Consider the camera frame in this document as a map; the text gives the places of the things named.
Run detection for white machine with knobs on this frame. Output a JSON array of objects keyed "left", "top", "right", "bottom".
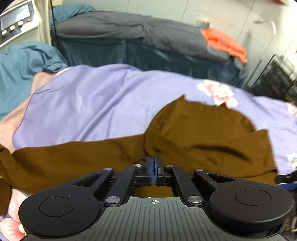
[{"left": 0, "top": 0, "right": 51, "bottom": 48}]

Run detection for orange cloth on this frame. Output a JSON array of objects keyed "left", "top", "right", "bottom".
[{"left": 201, "top": 28, "right": 248, "bottom": 63}]

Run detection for black cable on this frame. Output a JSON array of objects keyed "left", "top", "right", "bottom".
[{"left": 49, "top": 0, "right": 58, "bottom": 48}]

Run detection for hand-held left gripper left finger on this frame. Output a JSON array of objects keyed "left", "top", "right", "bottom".
[{"left": 73, "top": 157, "right": 155, "bottom": 208}]

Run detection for black wire rack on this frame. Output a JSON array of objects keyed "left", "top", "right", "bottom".
[{"left": 251, "top": 54, "right": 297, "bottom": 106}]

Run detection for teal blanket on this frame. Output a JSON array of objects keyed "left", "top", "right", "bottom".
[{"left": 0, "top": 42, "right": 69, "bottom": 121}]

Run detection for grey blanket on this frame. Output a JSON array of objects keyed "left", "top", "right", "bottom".
[{"left": 55, "top": 11, "right": 235, "bottom": 67}]

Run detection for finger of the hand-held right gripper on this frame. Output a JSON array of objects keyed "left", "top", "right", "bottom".
[{"left": 275, "top": 171, "right": 297, "bottom": 186}]

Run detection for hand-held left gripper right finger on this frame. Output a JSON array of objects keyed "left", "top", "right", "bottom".
[{"left": 155, "top": 157, "right": 236, "bottom": 207}]

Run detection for white wall pipe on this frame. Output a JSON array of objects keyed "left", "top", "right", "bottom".
[{"left": 254, "top": 19, "right": 277, "bottom": 36}]

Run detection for brown sweater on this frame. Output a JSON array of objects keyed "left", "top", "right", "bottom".
[{"left": 0, "top": 95, "right": 278, "bottom": 216}]

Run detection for purple floral blanket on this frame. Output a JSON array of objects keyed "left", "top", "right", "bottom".
[{"left": 0, "top": 64, "right": 297, "bottom": 241}]

